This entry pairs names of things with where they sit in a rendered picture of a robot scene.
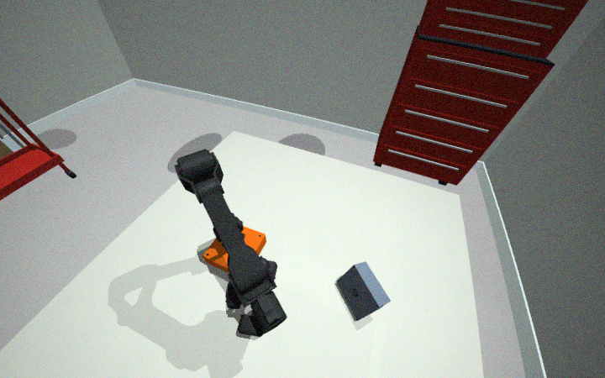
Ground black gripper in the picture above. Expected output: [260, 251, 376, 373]
[238, 260, 277, 337]

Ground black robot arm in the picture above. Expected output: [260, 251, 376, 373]
[174, 149, 287, 333]

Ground blue-grey square panel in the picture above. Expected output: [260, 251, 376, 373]
[336, 261, 391, 321]

